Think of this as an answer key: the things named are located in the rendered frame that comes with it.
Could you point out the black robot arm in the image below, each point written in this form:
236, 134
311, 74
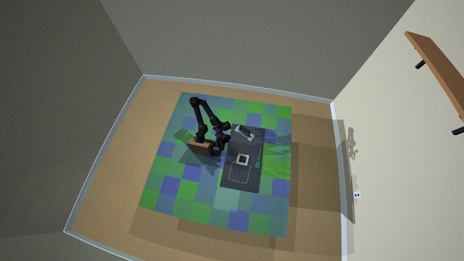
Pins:
202, 128

